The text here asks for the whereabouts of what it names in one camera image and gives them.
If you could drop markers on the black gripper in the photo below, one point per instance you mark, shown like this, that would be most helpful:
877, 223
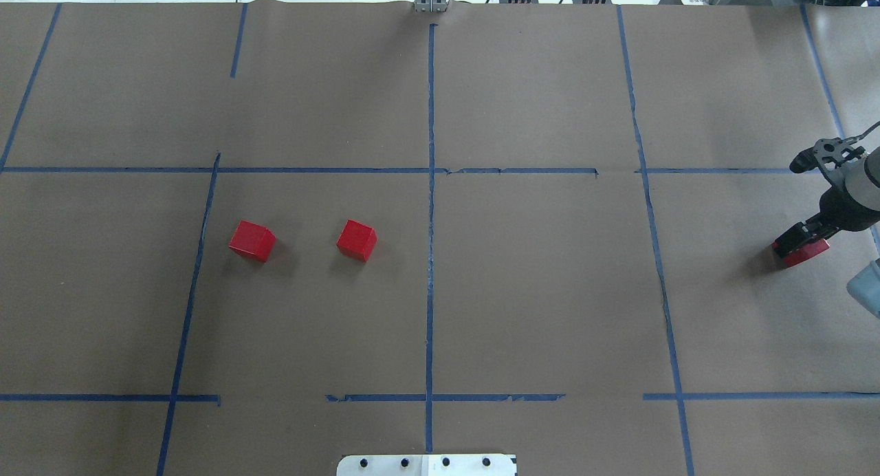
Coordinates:
844, 212

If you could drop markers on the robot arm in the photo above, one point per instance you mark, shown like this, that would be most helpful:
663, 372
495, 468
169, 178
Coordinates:
850, 204

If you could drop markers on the white metal base plate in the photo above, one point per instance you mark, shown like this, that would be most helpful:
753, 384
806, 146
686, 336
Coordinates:
429, 464

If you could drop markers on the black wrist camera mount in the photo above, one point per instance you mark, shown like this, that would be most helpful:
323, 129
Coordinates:
832, 158

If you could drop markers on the red block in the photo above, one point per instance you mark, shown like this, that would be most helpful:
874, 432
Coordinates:
252, 241
357, 240
805, 253

